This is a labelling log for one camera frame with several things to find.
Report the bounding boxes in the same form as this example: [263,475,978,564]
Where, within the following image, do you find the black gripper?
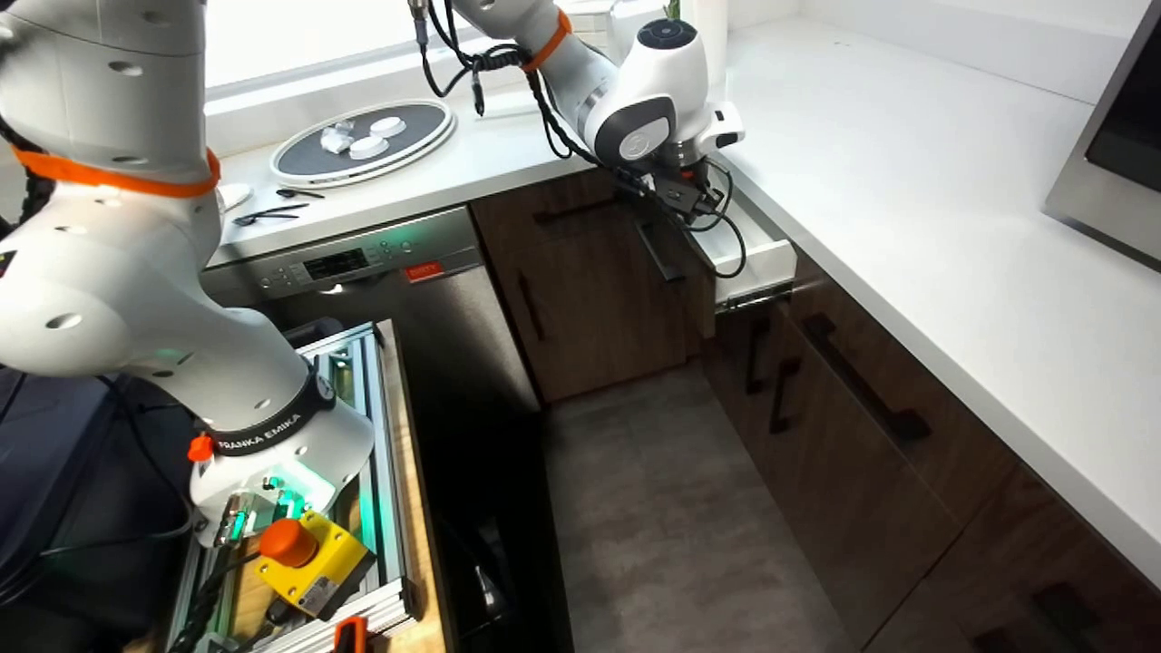
[644,143,731,251]

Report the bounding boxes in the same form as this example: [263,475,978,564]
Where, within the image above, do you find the brown drawer with black handle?
[631,193,805,348]

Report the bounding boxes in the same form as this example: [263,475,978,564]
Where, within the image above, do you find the brown cabinet beside dishwasher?
[469,159,712,411]

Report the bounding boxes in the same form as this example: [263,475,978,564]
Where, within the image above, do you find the white paper towel roll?
[687,0,731,101]

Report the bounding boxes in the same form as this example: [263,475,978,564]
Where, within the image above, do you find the round dark tray white rim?
[263,97,461,193]

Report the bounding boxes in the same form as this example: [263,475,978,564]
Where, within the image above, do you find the stainless steel dishwasher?
[201,203,574,653]

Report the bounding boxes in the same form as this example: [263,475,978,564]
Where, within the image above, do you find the brown cabinet run under microwave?
[700,269,1161,653]

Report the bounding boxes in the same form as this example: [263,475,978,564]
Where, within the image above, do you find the black scissors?
[231,194,311,231]

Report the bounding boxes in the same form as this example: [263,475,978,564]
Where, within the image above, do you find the small white dish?
[217,177,257,218]

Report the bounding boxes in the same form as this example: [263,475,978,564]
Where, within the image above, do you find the stainless steel microwave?
[1042,0,1161,274]

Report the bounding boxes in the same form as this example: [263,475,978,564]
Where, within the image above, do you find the yellow emergency stop box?
[248,507,375,617]

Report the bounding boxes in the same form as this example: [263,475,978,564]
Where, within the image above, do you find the orange clamp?
[331,611,375,653]

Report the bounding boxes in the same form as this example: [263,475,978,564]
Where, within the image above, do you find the dark blue fabric cover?
[0,365,202,653]

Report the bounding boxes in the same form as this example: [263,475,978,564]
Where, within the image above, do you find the black vertical cabinet handle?
[514,273,548,343]
[744,314,779,400]
[770,350,810,437]

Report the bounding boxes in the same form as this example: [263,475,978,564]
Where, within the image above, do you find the long black cabinet handle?
[803,312,935,454]

